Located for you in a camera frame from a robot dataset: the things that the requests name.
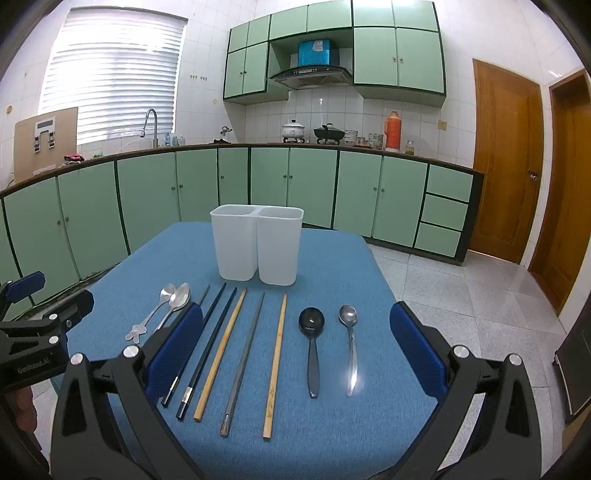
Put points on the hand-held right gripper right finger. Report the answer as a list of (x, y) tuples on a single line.
[(415, 350)]

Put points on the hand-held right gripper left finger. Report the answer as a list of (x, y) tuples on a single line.
[(178, 341)]

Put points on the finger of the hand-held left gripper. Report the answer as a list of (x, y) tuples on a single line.
[(74, 307), (27, 281)]

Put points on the black chopstick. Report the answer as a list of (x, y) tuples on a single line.
[(210, 346), (217, 297)]

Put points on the wooden chopstick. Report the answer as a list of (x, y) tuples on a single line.
[(221, 353), (277, 360)]

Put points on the white two-compartment utensil holder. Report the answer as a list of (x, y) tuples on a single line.
[(240, 244)]

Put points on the large silver spoon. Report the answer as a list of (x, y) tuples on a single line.
[(181, 295)]

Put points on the slim silver spoon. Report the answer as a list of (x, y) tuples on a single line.
[(348, 315)]

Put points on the black spoon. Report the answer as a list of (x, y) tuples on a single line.
[(311, 321)]

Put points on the blue tablecloth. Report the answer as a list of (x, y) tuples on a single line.
[(332, 267)]

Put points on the red cloth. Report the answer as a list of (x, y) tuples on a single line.
[(74, 158)]

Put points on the dark framed board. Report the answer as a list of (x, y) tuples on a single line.
[(577, 369)]

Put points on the steel kitchen faucet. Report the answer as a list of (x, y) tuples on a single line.
[(155, 134)]

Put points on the green base cabinets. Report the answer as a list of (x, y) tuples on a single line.
[(314, 184)]

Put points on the wooden door with knob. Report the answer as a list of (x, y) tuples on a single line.
[(503, 161)]

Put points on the patterned cup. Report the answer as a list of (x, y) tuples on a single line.
[(375, 141)]

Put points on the orange thermos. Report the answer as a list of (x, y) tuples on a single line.
[(393, 134)]

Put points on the white window blinds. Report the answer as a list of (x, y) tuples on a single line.
[(115, 78)]

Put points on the black wok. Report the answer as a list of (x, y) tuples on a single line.
[(328, 134)]

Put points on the white cooking pot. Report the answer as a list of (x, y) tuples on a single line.
[(293, 130)]

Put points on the black range hood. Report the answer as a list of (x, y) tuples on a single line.
[(314, 76)]

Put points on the blue box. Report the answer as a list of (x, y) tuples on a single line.
[(318, 53)]

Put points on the green wall cabinets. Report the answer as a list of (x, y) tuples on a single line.
[(415, 60)]

